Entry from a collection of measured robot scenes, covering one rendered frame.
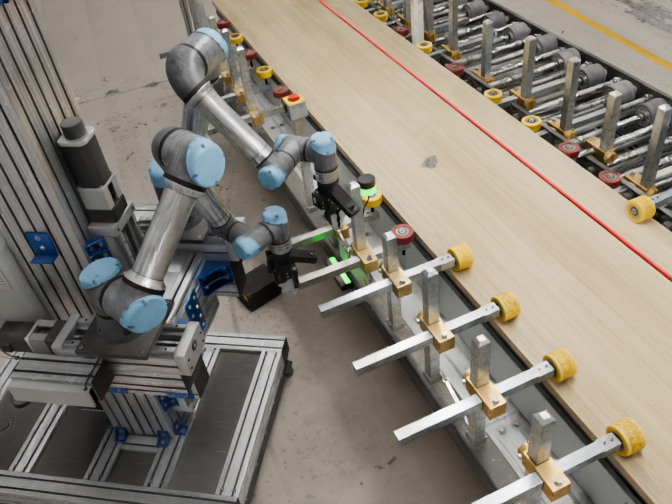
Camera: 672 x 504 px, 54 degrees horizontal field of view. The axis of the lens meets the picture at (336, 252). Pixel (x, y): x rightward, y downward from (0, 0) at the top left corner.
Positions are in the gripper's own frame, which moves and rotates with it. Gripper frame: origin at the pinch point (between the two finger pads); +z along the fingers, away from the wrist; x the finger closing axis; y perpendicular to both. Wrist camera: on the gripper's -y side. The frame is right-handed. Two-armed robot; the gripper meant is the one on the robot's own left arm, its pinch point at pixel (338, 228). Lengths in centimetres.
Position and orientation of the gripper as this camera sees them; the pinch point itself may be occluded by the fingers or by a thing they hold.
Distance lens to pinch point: 221.9
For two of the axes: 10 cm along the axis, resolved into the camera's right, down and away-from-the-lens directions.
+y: -6.9, -4.3, 5.8
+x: -7.1, 5.3, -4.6
